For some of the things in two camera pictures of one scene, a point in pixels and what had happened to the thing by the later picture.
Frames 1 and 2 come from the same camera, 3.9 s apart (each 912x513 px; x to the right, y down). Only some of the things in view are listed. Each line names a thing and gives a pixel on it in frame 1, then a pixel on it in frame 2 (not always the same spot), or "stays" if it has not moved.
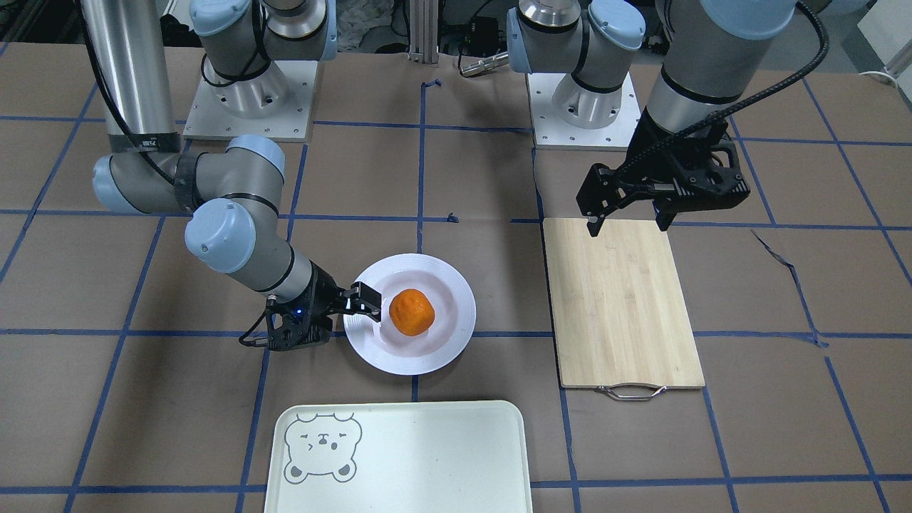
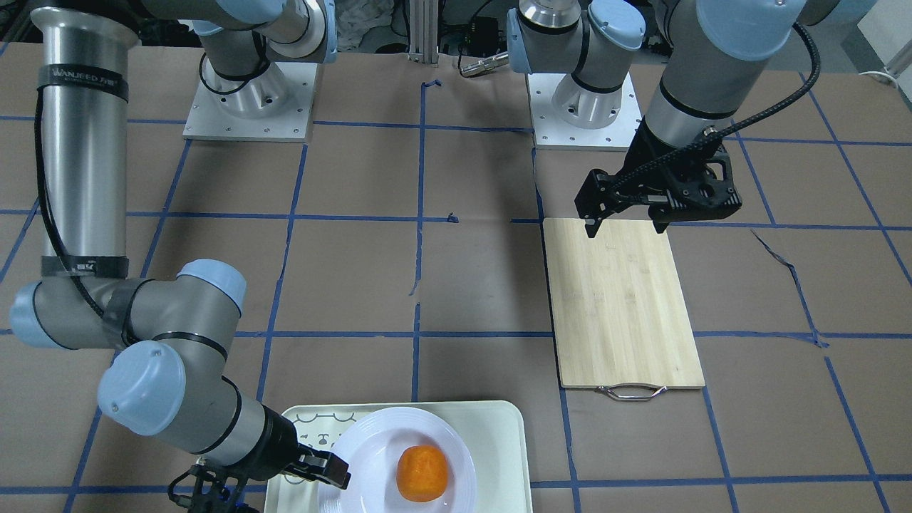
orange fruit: x=411 y=312 → x=421 y=473
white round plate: x=382 y=346 → x=402 y=459
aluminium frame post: x=424 y=31 stays
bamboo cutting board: x=620 y=315 stays
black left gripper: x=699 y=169 stays
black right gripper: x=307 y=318 → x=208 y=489
